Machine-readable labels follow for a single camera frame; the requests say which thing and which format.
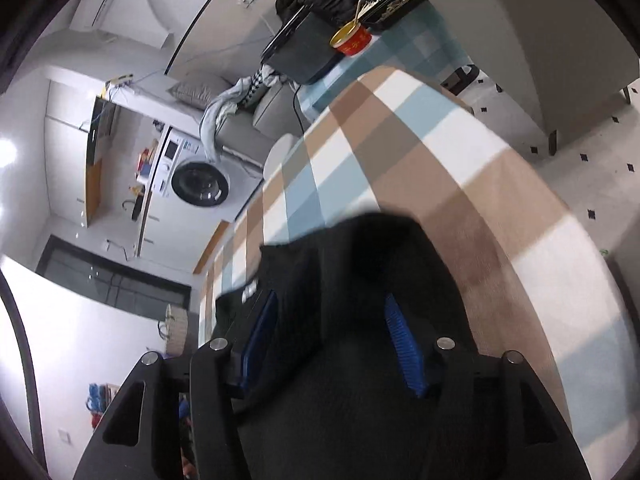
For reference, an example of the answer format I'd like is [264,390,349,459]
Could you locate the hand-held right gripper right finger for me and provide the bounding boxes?
[384,292,593,480]

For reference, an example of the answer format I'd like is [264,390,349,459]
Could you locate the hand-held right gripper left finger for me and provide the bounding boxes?
[72,287,281,480]

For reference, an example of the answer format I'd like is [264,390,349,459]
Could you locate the black knit sweater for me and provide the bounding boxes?
[212,211,501,480]

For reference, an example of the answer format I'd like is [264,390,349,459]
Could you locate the woven laundry basket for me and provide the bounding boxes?
[157,304,190,358]

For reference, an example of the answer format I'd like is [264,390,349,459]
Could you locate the white kitchen base cabinets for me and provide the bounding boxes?
[135,192,236,276]

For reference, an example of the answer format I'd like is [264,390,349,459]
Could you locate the white washing machine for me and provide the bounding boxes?
[150,126,266,223]

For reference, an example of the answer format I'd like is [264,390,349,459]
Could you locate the dark glass door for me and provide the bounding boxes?
[37,236,193,323]

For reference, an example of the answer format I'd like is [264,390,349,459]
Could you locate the white round stool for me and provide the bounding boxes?
[263,133,297,181]

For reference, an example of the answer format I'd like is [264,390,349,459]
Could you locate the shoe rack with shoes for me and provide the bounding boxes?
[85,382,121,433]

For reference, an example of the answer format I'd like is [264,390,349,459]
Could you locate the grey sofa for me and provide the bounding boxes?
[215,72,306,161]

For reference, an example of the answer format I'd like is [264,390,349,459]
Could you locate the light grey garment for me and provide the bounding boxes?
[200,77,261,163]

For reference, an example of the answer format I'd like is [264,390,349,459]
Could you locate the houndstooth cloth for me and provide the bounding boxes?
[245,66,273,108]

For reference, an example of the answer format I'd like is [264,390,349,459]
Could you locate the grey cushion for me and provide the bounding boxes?
[167,71,233,110]

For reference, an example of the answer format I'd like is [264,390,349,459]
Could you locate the steel range hood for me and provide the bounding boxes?
[86,97,118,166]

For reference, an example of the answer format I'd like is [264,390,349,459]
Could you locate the dark electric cooker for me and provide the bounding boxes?
[261,7,346,86]

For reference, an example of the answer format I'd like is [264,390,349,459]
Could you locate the red instant noodle cup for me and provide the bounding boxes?
[329,22,373,57]

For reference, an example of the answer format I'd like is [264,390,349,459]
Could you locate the grey upholstered side cabinet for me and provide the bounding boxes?
[400,0,640,156]

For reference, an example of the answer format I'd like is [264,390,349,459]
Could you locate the black food tray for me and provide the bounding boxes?
[360,0,426,31]

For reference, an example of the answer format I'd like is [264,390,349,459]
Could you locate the white air conditioner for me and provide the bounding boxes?
[70,0,151,36]

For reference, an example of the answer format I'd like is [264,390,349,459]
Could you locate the black power cable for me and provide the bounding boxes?
[292,82,313,136]

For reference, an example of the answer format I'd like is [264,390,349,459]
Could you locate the white wall cabinets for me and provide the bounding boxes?
[42,77,108,231]

